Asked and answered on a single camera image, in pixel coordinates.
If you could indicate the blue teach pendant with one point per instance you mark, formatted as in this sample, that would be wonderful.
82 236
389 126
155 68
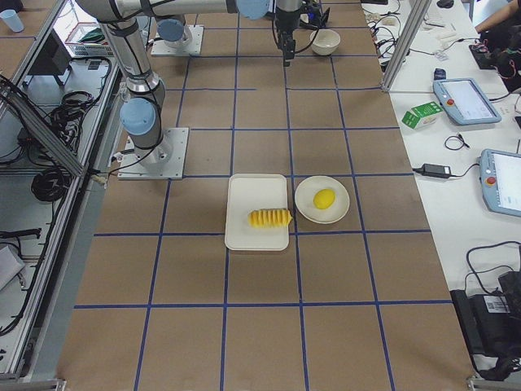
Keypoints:
464 102
500 181

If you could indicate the white rectangular tray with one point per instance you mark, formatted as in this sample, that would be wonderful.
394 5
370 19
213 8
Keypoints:
248 192

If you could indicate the white plate under lemon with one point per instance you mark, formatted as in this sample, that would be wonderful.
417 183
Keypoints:
305 192

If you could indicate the black power adapter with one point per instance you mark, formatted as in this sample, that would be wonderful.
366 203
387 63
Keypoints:
436 171

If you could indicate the yellow spiral bread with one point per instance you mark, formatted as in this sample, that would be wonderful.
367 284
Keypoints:
269 218

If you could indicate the aluminium frame post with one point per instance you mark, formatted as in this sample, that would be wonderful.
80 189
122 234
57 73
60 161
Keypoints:
404 42

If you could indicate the green white carton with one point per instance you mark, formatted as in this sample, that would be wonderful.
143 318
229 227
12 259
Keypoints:
422 115

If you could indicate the far blue teach pendant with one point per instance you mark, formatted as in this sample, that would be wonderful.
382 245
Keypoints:
464 102

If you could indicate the near blue teach pendant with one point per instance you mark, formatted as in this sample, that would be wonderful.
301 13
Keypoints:
500 181

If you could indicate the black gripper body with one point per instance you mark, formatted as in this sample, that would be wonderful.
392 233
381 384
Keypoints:
283 24

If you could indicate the white bowl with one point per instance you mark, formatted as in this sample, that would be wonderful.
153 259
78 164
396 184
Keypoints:
324 42

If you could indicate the blue paper cup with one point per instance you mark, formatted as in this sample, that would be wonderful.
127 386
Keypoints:
12 20

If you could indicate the yellow lemon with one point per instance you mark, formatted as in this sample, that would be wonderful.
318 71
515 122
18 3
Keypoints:
324 198

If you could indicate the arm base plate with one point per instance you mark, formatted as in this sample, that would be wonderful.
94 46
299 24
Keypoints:
189 44
166 161

